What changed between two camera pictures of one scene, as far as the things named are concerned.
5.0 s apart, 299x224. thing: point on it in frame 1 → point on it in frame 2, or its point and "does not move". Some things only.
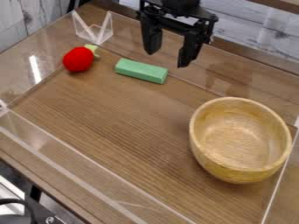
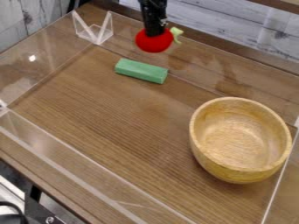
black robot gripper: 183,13 → 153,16
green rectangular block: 145,72 does not move
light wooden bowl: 239,139 does not move
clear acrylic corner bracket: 93,33 does not move
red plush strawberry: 79,59 → 153,44
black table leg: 35,193 does not move
